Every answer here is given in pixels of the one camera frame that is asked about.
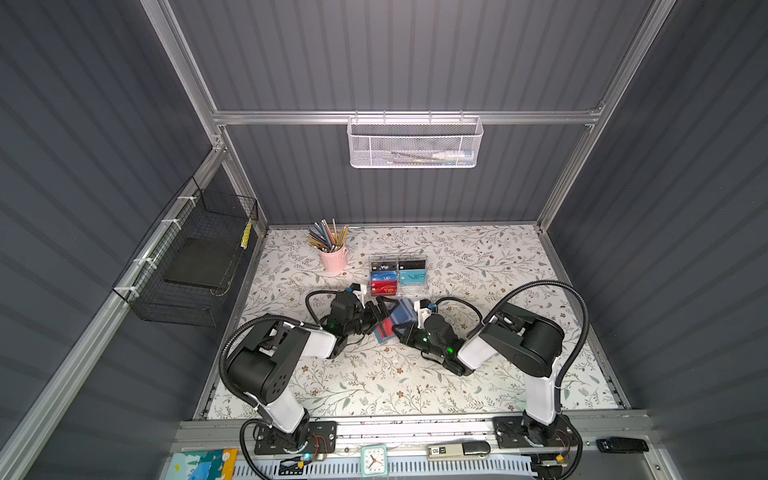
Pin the black wire wall basket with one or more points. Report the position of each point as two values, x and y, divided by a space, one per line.
205 214

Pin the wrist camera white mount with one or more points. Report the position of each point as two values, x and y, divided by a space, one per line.
360 291
424 309

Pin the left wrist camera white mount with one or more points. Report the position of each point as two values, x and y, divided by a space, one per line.
360 291

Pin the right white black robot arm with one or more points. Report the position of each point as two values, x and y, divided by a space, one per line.
530 342

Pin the black remote device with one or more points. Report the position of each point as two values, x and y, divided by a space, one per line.
622 445

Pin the black plain card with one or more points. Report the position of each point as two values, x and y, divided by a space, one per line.
412 265

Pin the white wire mesh basket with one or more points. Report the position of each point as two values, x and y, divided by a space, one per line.
371 138

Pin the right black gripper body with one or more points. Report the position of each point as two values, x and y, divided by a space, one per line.
419 340

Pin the small teal desk clock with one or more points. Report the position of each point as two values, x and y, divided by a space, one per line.
374 461

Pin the black pad in basket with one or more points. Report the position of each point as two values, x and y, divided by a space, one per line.
201 263

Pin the black VIP card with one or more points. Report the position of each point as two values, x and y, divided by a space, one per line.
384 266

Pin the pink pencil cup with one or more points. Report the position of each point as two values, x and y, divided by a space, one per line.
336 261

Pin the yellow tag on basket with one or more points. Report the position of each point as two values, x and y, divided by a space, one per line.
244 241

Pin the blue VIP card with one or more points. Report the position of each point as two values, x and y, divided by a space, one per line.
384 276

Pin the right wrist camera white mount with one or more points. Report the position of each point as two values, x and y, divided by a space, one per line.
424 309

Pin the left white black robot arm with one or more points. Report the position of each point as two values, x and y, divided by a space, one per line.
258 360

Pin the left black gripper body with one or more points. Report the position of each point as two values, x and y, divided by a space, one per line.
364 320

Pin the pens in white basket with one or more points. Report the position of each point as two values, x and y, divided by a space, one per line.
455 158

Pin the coloured pencils bunch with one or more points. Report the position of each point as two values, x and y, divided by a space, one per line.
327 237

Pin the colourful booklet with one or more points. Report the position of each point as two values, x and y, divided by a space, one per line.
202 465

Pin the teal VIP card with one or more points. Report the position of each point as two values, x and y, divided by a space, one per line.
412 277

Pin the red VIP card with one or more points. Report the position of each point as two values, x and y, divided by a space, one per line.
384 288

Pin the silver black label device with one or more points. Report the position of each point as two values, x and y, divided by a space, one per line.
458 450

